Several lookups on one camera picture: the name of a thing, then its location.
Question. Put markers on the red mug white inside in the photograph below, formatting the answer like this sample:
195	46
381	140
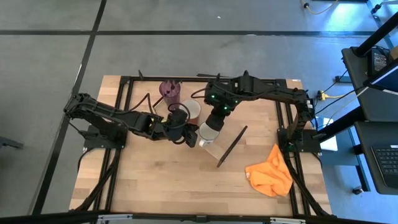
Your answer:
194	109

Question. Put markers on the dark laptop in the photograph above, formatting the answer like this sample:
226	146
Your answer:
388	81

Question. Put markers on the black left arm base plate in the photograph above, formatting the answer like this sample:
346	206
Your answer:
93	144

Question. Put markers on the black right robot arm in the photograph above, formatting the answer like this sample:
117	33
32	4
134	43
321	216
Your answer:
273	90

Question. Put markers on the black desk with laptop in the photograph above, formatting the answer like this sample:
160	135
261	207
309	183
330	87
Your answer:
373	105

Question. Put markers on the black desk with keyboard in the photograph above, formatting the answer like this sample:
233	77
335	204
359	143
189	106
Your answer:
367	161

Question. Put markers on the black keyboard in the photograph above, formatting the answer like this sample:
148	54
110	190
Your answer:
388	165

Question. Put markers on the grey chair leg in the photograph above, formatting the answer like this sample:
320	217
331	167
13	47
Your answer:
9	142

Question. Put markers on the thin black bar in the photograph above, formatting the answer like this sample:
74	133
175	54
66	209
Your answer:
205	75

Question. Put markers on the black frame clamp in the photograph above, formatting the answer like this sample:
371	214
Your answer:
140	75
246	73

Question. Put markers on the purple faceted tumbler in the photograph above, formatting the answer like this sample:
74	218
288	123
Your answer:
170	91

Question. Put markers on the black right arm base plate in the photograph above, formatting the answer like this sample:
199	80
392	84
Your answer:
312	146

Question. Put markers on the black aluminium table frame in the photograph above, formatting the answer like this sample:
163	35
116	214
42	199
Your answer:
192	79

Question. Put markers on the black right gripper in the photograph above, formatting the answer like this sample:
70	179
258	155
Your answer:
222	96

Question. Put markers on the white box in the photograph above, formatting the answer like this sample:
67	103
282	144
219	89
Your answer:
329	144

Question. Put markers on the black caster wheel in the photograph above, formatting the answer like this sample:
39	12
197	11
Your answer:
357	190

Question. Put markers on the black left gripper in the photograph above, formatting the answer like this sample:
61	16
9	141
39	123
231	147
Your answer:
175	127

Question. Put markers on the black desk foot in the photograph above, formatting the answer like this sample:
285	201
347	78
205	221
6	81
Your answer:
342	79

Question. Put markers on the black diagonal post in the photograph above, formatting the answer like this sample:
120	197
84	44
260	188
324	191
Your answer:
376	35

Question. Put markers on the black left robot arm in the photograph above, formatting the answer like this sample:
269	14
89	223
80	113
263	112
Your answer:
102	113

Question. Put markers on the blue white floral mug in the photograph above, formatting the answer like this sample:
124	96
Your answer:
206	137

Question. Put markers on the orange cloth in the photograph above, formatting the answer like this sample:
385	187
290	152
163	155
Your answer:
270	177

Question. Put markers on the black rig beam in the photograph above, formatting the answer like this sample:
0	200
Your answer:
199	219

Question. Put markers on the yellow power plug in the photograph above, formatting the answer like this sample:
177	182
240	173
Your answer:
323	95

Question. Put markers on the black power adapter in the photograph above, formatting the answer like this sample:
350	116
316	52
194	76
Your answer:
379	60

